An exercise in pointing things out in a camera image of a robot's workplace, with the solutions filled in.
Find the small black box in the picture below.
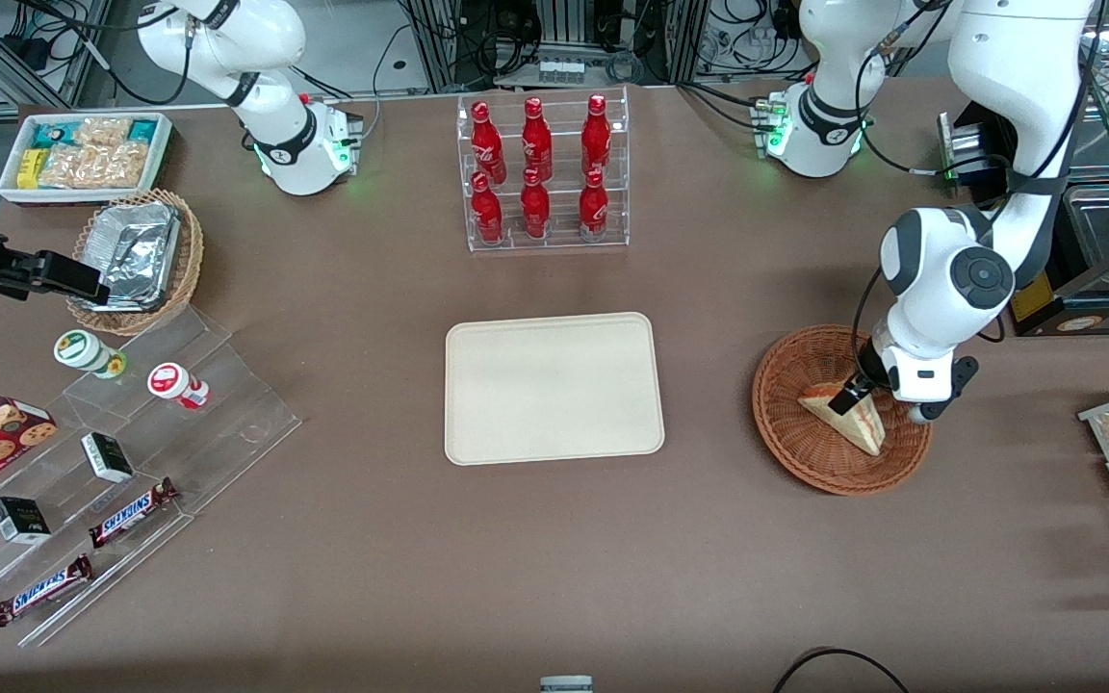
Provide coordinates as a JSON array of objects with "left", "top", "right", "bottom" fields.
[
  {"left": 0, "top": 497, "right": 51, "bottom": 545},
  {"left": 81, "top": 432, "right": 135, "bottom": 483}
]

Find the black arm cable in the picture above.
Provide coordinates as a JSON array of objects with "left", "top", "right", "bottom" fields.
[{"left": 853, "top": 265, "right": 892, "bottom": 367}]

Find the light wicker basket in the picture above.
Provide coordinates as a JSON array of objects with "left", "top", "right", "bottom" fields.
[{"left": 68, "top": 190, "right": 204, "bottom": 336}]

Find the triangular sandwich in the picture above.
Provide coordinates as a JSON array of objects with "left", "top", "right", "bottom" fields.
[{"left": 798, "top": 382, "right": 887, "bottom": 456}]

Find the red cola bottle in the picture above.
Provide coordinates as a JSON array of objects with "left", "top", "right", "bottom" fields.
[
  {"left": 579, "top": 168, "right": 610, "bottom": 243},
  {"left": 522, "top": 96, "right": 554, "bottom": 182},
  {"left": 471, "top": 101, "right": 507, "bottom": 184},
  {"left": 581, "top": 93, "right": 612, "bottom": 174},
  {"left": 520, "top": 167, "right": 552, "bottom": 241},
  {"left": 471, "top": 173, "right": 504, "bottom": 245}
]

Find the teal snack pack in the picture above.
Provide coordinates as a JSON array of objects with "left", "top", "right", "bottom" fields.
[{"left": 32, "top": 120, "right": 84, "bottom": 151}]

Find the clear acrylic stepped stand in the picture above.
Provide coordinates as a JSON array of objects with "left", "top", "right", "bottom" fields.
[{"left": 0, "top": 306, "right": 302, "bottom": 648}]

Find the snickers chocolate bar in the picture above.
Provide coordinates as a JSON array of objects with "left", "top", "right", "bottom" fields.
[
  {"left": 0, "top": 555, "right": 94, "bottom": 628},
  {"left": 89, "top": 478, "right": 179, "bottom": 549}
]

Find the clear acrylic bottle rack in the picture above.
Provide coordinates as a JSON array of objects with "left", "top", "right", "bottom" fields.
[{"left": 456, "top": 87, "right": 631, "bottom": 253}]

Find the white rectangular snack bin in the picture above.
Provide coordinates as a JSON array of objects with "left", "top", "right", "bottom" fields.
[{"left": 0, "top": 113, "right": 173, "bottom": 206}]

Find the black floor cable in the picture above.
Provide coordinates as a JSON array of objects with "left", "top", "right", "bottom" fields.
[{"left": 773, "top": 648, "right": 912, "bottom": 693}]

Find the green lid yogurt bottle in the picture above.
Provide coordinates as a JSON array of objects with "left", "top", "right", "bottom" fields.
[{"left": 54, "top": 330, "right": 127, "bottom": 379}]

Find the round brown wicker basket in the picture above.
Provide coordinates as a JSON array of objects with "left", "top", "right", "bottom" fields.
[{"left": 753, "top": 325, "right": 932, "bottom": 496}]

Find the beige plastic tray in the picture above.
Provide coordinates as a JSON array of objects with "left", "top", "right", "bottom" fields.
[{"left": 446, "top": 312, "right": 665, "bottom": 467}]

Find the red lid yogurt bottle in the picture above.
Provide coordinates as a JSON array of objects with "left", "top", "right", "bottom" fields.
[{"left": 147, "top": 363, "right": 210, "bottom": 410}]

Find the silver foil container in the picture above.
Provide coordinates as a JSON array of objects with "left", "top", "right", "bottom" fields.
[{"left": 83, "top": 202, "right": 180, "bottom": 311}]

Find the clear rice cracker pack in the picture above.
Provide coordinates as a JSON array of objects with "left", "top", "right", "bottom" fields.
[{"left": 39, "top": 142, "right": 149, "bottom": 190}]

